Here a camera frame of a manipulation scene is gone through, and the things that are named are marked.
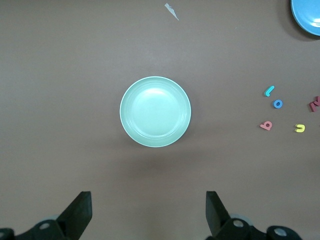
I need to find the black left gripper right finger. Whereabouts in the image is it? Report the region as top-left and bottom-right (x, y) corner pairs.
(204, 191), (303, 240)

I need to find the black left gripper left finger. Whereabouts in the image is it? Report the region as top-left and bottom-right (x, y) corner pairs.
(0, 191), (93, 240)

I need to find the pink letter b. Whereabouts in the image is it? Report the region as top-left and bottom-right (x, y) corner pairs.
(259, 120), (273, 131)

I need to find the cyan letter l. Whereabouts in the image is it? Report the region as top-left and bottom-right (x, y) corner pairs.
(263, 85), (276, 98)

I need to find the green plate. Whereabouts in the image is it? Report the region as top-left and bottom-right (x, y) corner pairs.
(119, 76), (192, 148)

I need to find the brown table cover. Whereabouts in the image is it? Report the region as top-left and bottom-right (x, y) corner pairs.
(0, 0), (320, 240)

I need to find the maroon letter w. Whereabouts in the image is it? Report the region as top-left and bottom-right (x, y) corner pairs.
(307, 96), (320, 113)

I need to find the white paper scrap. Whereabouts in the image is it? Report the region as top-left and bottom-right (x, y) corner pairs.
(164, 2), (180, 21)

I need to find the blue plate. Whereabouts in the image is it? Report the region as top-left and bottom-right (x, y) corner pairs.
(290, 0), (320, 37)

